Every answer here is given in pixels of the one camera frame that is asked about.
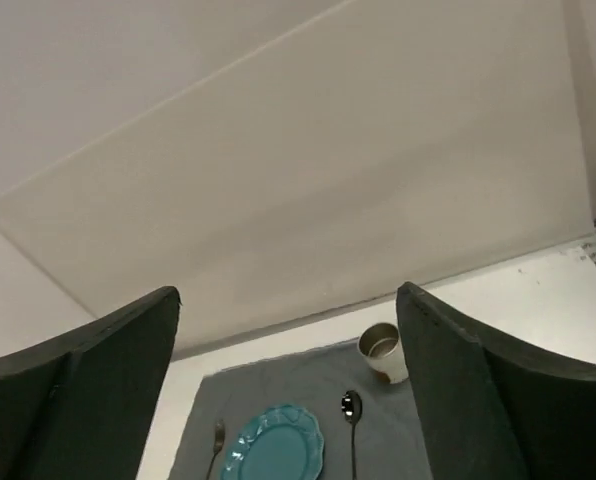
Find dark metal spoon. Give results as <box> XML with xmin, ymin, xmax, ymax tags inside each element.
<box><xmin>341</xmin><ymin>390</ymin><xmax>363</xmax><ymax>480</ymax></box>

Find dark metal fork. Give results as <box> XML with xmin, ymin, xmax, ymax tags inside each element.
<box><xmin>205</xmin><ymin>419</ymin><xmax>226</xmax><ymax>480</ymax></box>

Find grey striped cloth placemat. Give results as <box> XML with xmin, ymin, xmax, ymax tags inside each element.
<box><xmin>169</xmin><ymin>341</ymin><xmax>432</xmax><ymax>479</ymax></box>

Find teal ceramic plate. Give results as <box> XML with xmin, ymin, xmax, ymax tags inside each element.
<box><xmin>220</xmin><ymin>404</ymin><xmax>325</xmax><ymax>480</ymax></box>

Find white brown ceramic cup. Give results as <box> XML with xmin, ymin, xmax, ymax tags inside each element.
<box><xmin>357</xmin><ymin>322</ymin><xmax>409</xmax><ymax>384</ymax></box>

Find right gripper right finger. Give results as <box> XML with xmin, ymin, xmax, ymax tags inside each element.
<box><xmin>396</xmin><ymin>282</ymin><xmax>596</xmax><ymax>479</ymax></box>

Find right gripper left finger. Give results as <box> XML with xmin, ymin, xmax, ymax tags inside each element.
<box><xmin>0</xmin><ymin>286</ymin><xmax>181</xmax><ymax>479</ymax></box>

